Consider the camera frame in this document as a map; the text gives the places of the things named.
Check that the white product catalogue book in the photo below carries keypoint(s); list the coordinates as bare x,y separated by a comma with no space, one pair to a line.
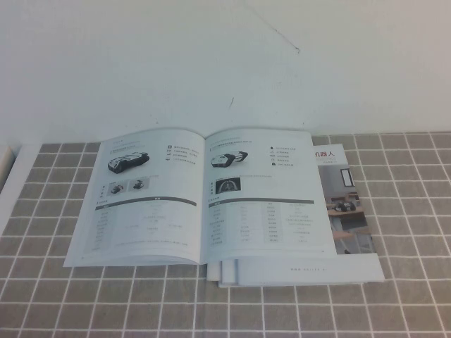
148,211

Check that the white booklet with curled edge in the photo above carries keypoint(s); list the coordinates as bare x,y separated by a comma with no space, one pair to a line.
228,273

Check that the booklet with robot photo cover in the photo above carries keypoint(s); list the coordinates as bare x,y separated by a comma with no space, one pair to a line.
352,218

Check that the grey grid-pattern tablecloth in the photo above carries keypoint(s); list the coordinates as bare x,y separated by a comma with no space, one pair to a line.
405,218

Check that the beige wooden board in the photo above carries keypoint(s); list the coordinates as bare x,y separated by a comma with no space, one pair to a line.
4,169

